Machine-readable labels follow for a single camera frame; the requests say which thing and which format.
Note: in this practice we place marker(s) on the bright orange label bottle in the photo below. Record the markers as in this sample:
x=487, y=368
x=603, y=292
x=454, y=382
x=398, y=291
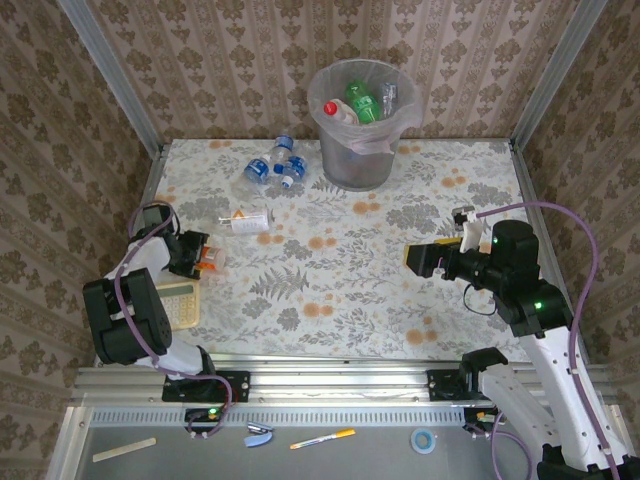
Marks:
x=214, y=257

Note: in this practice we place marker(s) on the blue label water bottle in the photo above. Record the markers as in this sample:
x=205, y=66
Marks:
x=295, y=169
x=257, y=169

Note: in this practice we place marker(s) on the clear unlabelled plastic bottle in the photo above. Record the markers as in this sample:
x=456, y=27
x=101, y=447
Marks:
x=388, y=97

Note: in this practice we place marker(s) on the green plastic bottle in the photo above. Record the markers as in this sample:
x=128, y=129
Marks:
x=364, y=102

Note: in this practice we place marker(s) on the red cap white label bottle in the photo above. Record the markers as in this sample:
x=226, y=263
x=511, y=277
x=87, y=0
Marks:
x=340, y=112

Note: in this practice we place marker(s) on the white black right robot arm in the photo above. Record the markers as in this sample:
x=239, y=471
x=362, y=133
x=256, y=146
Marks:
x=550, y=370

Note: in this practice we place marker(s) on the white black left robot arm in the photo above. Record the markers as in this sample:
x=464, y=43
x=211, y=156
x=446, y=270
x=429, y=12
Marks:
x=130, y=320

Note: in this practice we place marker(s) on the grey plastic waste bin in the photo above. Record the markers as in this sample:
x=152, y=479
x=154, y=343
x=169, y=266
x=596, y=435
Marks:
x=355, y=167

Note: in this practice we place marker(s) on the translucent pink bin liner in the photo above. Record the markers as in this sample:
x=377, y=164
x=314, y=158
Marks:
x=405, y=112

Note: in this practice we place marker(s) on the white label bottle orange triangle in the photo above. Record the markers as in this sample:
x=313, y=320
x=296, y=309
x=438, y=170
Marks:
x=247, y=221

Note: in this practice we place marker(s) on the floral tablecloth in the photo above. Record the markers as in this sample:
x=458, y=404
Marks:
x=350, y=330

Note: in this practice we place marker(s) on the clear bottle blue cap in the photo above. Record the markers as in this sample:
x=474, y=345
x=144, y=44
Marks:
x=282, y=150

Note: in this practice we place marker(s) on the control board green light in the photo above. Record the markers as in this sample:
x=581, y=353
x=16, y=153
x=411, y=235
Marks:
x=210, y=413

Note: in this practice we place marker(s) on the control board orange connector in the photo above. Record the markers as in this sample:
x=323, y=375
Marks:
x=482, y=416

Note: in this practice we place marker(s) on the blue stapler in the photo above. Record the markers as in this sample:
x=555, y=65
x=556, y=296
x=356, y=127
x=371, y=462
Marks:
x=257, y=435

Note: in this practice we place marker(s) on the blue tape roll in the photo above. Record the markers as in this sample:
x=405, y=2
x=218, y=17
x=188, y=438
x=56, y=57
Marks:
x=415, y=441

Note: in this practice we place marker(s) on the flat wooden stick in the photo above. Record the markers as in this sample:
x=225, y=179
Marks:
x=124, y=449

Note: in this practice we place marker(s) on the white orange marker pen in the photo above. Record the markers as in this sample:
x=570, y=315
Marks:
x=322, y=439

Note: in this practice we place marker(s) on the aluminium table side rail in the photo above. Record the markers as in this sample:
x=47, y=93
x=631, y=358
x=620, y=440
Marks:
x=148, y=195
x=525, y=175

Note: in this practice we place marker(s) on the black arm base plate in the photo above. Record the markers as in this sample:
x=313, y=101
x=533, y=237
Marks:
x=240, y=385
x=440, y=385

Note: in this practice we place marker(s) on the long aluminium mounting rail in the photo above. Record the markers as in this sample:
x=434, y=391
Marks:
x=340, y=382

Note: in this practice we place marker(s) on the aluminium frame post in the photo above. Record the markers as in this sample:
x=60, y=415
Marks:
x=107, y=75
x=555, y=75

